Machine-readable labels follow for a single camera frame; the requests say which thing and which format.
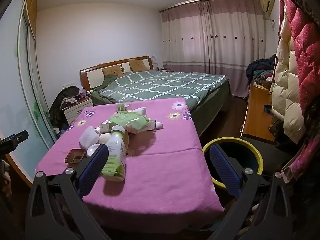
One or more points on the green and white carton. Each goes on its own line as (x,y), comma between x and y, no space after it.
(123,107)

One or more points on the dark bin with yellow rim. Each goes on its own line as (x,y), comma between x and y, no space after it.
(240,152)

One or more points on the pink floral tablecloth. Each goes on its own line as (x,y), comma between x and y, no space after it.
(162,167)

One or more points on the bed with green checked duvet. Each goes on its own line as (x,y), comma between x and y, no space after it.
(162,82)

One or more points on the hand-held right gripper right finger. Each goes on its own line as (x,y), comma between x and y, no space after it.
(223,172)

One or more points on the white squeeze tube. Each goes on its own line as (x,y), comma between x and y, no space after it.
(157,125)

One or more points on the red quilted jacket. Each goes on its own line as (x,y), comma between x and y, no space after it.
(307,42)

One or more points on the sliding door wardrobe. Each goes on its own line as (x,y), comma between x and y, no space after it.
(25,92)

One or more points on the pink and white curtains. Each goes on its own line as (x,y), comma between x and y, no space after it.
(212,35)

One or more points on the wooden desk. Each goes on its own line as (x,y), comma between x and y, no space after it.
(257,112)

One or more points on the pile of clothes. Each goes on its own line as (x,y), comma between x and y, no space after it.
(260,67)

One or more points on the pink floral garment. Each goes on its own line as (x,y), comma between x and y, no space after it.
(302,160)

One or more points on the cream down jacket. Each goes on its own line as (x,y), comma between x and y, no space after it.
(287,80)

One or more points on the dark clothes heap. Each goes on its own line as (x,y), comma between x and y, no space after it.
(58,105)

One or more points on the white round container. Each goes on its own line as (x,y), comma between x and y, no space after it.
(105,138)

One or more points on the white crumpled tissue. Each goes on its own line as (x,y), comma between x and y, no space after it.
(140,110)

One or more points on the green wet wipes pack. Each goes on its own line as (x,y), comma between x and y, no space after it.
(132,120)

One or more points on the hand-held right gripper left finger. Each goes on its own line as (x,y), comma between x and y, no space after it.
(93,171)

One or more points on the wooden headboard with white panels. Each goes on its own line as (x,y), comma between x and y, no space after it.
(92,77)

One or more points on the brown plastic tray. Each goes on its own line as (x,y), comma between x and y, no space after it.
(73,156)

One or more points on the white and green plastic bottle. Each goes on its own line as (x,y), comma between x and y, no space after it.
(113,160)

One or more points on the white nightstand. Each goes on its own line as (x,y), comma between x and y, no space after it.
(75,111)

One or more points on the white round lid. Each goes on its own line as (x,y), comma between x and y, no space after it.
(92,151)

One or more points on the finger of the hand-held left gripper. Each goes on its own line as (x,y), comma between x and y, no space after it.
(13,140)

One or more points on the brown pillow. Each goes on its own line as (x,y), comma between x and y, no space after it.
(138,65)
(112,71)

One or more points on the small white green carton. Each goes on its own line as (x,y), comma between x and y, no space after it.
(107,127)

